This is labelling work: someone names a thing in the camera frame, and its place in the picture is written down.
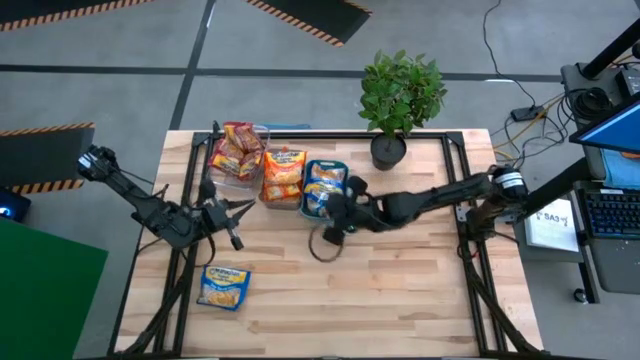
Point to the computer monitor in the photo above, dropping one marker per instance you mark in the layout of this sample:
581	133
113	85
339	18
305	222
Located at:
610	130

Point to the black stand pole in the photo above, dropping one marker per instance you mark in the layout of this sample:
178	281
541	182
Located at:
610	50

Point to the black plant pot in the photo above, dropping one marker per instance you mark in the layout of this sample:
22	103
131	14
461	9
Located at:
387	155

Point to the green floor mat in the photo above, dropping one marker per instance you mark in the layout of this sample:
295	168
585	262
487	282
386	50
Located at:
45	290

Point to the white paper sheet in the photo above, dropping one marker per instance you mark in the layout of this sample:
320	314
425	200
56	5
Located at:
552	225

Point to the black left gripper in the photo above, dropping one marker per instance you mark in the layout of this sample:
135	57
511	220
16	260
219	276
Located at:
215	217

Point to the black hazard-striped floor mat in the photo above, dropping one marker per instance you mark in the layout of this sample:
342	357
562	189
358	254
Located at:
40	155
50	7
310	12

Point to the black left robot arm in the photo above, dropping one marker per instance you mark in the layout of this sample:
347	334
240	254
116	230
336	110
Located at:
140	200

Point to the black computer keyboard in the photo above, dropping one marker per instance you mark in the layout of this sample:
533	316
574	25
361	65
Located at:
612	212

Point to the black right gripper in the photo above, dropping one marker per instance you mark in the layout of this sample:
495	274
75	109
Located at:
345	210

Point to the black metal table frame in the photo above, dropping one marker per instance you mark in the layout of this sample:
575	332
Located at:
325	135

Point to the red Maruchan ramen packet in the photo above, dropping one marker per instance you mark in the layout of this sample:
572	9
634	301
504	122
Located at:
251	165
227	160
245	136

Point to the blue Maruchan ramen packet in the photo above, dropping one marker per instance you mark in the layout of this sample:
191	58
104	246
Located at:
320	197
223	287
327	172

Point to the black device with blue light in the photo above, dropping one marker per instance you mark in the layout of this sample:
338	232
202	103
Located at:
12	205

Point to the clear plastic bin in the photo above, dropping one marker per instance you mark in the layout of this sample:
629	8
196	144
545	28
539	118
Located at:
220	180

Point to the teal plastic bin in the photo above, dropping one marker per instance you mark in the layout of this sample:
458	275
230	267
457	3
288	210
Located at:
303	202

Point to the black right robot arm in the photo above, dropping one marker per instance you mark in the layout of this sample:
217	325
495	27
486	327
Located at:
440	195

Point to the orange Maruchan chicken ramen packet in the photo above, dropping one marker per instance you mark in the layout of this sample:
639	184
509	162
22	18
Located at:
281	192
285	167

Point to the black power strip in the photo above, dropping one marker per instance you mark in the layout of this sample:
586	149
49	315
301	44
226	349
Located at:
527	113

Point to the black caster wheel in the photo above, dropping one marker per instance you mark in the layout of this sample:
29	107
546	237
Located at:
580	296

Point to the green leafy small tree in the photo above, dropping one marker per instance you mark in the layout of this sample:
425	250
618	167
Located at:
400	90

